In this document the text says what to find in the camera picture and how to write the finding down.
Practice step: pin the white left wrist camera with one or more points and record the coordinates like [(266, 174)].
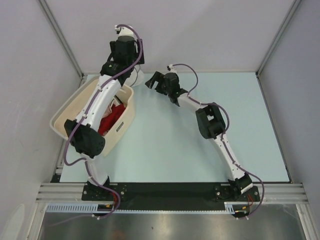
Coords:
[(124, 34)]

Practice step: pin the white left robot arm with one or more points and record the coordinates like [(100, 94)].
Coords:
[(82, 132)]

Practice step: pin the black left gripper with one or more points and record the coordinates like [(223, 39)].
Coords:
[(136, 54)]

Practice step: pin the white garment in basket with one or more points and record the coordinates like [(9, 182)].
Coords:
[(116, 101)]

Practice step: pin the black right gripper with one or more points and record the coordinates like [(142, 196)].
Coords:
[(158, 77)]

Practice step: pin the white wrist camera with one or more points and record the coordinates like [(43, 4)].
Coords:
[(171, 68), (124, 34)]

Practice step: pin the cream perforated laundry basket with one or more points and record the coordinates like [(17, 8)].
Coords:
[(75, 104)]

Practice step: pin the aluminium frame rail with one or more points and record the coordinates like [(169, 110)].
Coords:
[(60, 193)]

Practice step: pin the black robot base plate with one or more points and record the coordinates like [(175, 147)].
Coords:
[(180, 196)]

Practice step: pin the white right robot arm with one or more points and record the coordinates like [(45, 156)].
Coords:
[(211, 125)]

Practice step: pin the white mesh laundry bag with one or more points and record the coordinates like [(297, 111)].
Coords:
[(136, 77)]

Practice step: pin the red garment in basket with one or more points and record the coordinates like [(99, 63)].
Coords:
[(108, 121)]

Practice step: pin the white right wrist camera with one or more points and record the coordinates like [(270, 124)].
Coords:
[(171, 68)]

